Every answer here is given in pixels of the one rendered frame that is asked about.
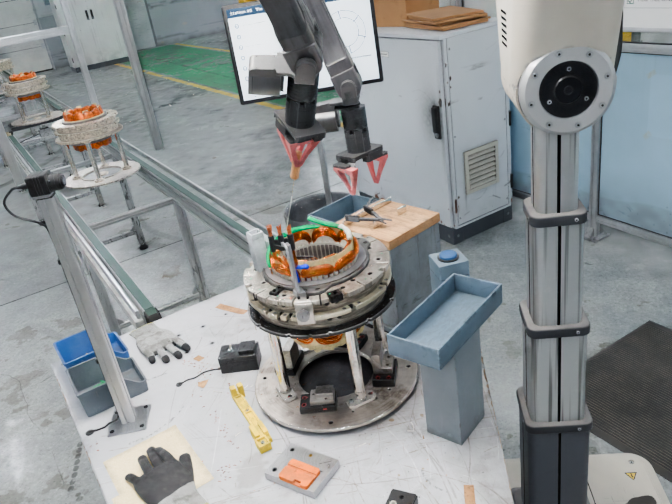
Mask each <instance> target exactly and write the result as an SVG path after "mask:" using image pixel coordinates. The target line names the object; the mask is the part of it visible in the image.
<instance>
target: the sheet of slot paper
mask: <svg viewBox="0 0 672 504"><path fill-rule="evenodd" d="M150 446H154V447H155V448H156V447H162V448H164V449H166V450H167V451H168V452H170V453H171V454H172V455H173V456H174V457H175V459H177V460H178V461H179V456H180V455H182V454H184V453H189V454H190V456H191V459H192V464H193V470H194V481H195V486H196V489H197V488H199V487H201V486H202V485H204V484H206V483H208V482H209V481H211V480H213V479H214V477H213V476H212V475H211V473H210V472H209V471H208V469H207V468H206V466H205V465H204V464H203V462H202V461H201V460H200V458H199V457H198V455H197V454H196V453H195V451H194V450H193V449H192V447H191V446H190V444H189V443H188V442H187V440H186V439H185V438H184V436H183V435H182V433H181V432H180V431H179V429H178V428H177V426H176V425H173V426H172V427H170V428H168V429H166V430H164V431H162V432H160V433H159V434H157V435H155V436H153V437H151V438H149V439H147V440H145V441H143V442H141V443H139V444H137V445H135V446H133V447H131V448H130V449H128V450H126V451H124V452H122V453H120V454H118V455H116V456H114V457H112V458H110V459H108V460H106V461H104V462H103V464H104V466H105V468H106V470H107V472H108V474H109V476H110V478H111V480H112V482H113V484H114V486H115V488H116V490H117V492H118V494H119V495H118V496H116V497H114V498H113V499H112V501H113V504H147V503H145V502H144V501H143V500H142V499H141V498H140V496H139V495H138V494H137V492H136V491H135V489H134V486H133V484H131V483H130V482H128V481H126V480H125V476H126V475H127V474H129V473H133V474H135V475H137V476H139V477H140V476H141V475H143V474H144V473H143V471H142V469H141V467H140V465H139V463H138V460H137V459H138V457H139V456H141V455H146V456H147V458H148V455H147V453H146V450H147V449H148V448H149V447H150ZM148 460H149V458H148ZM149 462H150V460H149ZM150 464H151V465H152V463H151V462H150ZM152 467H153V465H152Z"/></svg>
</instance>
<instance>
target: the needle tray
mask: <svg viewBox="0 0 672 504"><path fill-rule="evenodd" d="M502 303H503V297H502V283H497V282H492V281H488V280H483V279H478V278H474V277H469V276H464V275H460V274H455V273H453V274H452V275H451V276H450V277H449V278H448V279H446V280H445V281H444V282H443V283H442V284H441V285H440V286H439V287H438V288H437V289H436V290H435V291H433V292H432V293H431V294H430V295H429V296H428V297H427V298H426V299H425V300H424V301H423V302H422V303H420V304H419V305H418V306H417V307H416V308H415V309H414V310H413V311H412V312H411V313H410V314H408V315H407V316H406V317H405V318H404V319H403V320H402V321H401V322H400V323H399V324H398V325H397V326H395V327H394V328H393V329H392V330H391V331H390V332H389V333H388V334H387V342H388V350H389V354H390V355H393V356H396V357H399V358H402V359H405V360H408V361H411V362H414V363H417V364H420V369H421V378H422V387H423V397H424V406H425V415H426V424H427V432H428V433H431V434H433V435H436V436H438V437H441V438H444V439H446V440H449V441H451V442H454V443H456V444H459V445H461V446H462V445H463V443H464V442H465V441H466V439H467V438H468V437H469V436H470V434H471V433H472V432H473V430H474V429H475V428H476V426H477V425H478V424H479V422H480V421H481V420H482V418H483V417H484V398H483V381H482V363H481V345H480V327H481V326H482V325H483V324H484V322H485V321H486V320H487V319H488V318H489V317H490V316H491V315H492V314H493V313H494V311H495V310H496V309H497V308H498V307H499V306H500V305H501V304H502Z"/></svg>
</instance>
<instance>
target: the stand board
mask: <svg viewBox="0 0 672 504"><path fill-rule="evenodd" d="M403 205H405V204H401V203H397V202H393V201H392V202H391V203H389V204H387V205H385V206H383V207H381V208H379V209H377V210H375V212H376V213H377V214H378V215H379V216H380V217H382V218H387V219H392V221H387V220H384V222H386V223H387V224H384V223H383V225H381V226H379V227H378V228H376V229H373V221H360V222H359V223H358V222H353V223H351V224H349V225H347V226H346V227H347V228H348V229H350V230H351V232H354V233H360V234H363V236H364V238H365V237H367V236H371V237H373V238H375V239H377V240H379V241H380V242H382V243H383V244H384V245H385V246H386V247H387V249H388V250H389V251H390V250H392V249H394V248H395V247H397V246H399V245H400V244H402V243H404V242H405V241H407V240H409V239H411V238H412V237H414V236H416V235H417V234H419V233H421V232H422V231H424V230H426V229H428V228H429V227H431V226H433V225H434V224H436V223H438V222H439V221H440V213H438V212H434V211H430V210H426V209H422V208H418V207H414V206H409V205H406V210H407V212H405V213H403V214H401V215H399V216H398V214H397V208H399V207H401V206H403Z"/></svg>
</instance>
